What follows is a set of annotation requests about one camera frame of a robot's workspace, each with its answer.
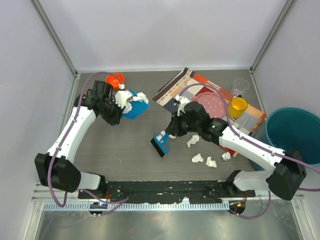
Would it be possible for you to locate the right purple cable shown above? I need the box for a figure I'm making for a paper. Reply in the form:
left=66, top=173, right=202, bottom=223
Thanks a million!
left=178, top=83, right=320, bottom=220

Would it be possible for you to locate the paper scrap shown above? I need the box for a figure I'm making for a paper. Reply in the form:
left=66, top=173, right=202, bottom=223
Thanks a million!
left=122, top=101, right=133, bottom=114
left=160, top=130, right=176, bottom=139
left=205, top=156, right=217, bottom=168
left=186, top=134, right=200, bottom=148
left=221, top=152, right=231, bottom=161
left=132, top=92, right=149, bottom=104
left=191, top=153, right=204, bottom=163

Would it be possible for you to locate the pink dotted plate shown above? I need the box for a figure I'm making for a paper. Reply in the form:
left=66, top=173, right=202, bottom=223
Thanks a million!
left=193, top=92, right=226, bottom=119

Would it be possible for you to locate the yellow mug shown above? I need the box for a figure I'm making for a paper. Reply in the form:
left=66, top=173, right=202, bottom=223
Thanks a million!
left=228, top=97, right=248, bottom=119

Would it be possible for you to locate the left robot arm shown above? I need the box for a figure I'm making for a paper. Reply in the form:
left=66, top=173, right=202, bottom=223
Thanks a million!
left=34, top=80, right=133, bottom=194

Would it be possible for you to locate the orange bowl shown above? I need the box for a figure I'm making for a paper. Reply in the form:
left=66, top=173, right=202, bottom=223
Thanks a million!
left=105, top=72, right=125, bottom=90

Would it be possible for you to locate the teal trash bin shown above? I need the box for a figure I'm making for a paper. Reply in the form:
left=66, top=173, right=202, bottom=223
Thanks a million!
left=254, top=107, right=320, bottom=166

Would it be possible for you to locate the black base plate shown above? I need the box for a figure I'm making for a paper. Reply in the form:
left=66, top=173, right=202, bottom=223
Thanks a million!
left=77, top=179, right=256, bottom=205

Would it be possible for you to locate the white slotted cable duct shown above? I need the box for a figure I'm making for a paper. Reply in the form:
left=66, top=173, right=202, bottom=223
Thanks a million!
left=42, top=200, right=230, bottom=212

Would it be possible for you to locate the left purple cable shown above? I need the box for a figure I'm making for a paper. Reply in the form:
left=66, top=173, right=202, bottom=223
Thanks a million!
left=47, top=71, right=129, bottom=217

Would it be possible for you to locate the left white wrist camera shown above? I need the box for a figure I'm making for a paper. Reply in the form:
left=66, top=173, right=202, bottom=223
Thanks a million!
left=115, top=90, right=134, bottom=109

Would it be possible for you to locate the clear plastic cup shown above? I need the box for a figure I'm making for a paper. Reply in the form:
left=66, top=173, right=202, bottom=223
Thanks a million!
left=231, top=78, right=250, bottom=97

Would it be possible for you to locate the blue hand brush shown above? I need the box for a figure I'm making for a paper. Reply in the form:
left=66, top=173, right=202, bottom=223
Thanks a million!
left=150, top=132, right=170, bottom=158

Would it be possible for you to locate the patterned placemat cloth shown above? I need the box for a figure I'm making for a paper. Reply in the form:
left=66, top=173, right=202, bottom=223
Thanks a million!
left=152, top=66, right=267, bottom=158

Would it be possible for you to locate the blue dustpan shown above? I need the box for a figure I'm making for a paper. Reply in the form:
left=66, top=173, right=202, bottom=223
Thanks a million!
left=120, top=89, right=150, bottom=120

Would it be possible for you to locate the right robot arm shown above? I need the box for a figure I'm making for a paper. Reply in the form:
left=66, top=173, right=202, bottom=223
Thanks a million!
left=165, top=100, right=307, bottom=201

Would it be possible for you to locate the purple cable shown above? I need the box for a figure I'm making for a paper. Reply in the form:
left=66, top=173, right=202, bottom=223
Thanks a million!
left=47, top=71, right=129, bottom=217
left=178, top=83, right=320, bottom=220

